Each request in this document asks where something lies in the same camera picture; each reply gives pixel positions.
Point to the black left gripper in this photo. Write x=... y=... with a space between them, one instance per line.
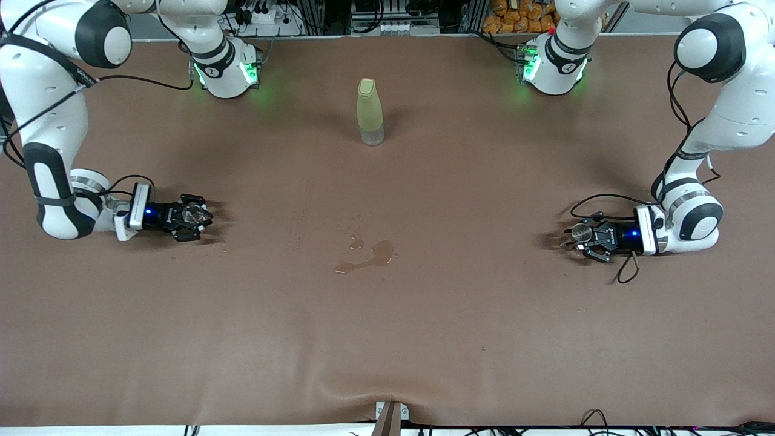
x=622 y=235

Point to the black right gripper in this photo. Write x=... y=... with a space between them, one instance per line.
x=159 y=215

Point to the clear glass cup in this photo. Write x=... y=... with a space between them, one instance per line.
x=197 y=216

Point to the steel double-ended jigger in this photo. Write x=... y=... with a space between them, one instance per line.
x=582 y=232

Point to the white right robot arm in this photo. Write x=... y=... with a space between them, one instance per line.
x=42 y=91

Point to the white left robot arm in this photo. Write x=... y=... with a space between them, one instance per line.
x=745 y=115

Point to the brown liquid puddle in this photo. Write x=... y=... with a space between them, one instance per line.
x=381 y=251

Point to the brown table mat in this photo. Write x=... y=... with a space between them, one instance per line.
x=424 y=333

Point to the translucent yellow-green bottle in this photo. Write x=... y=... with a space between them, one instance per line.
x=370 y=109

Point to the white power strip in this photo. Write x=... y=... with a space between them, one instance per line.
x=275 y=24

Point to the pile of orange items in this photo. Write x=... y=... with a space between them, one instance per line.
x=514 y=18

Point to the metal mount bracket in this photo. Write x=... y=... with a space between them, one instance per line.
x=390 y=424

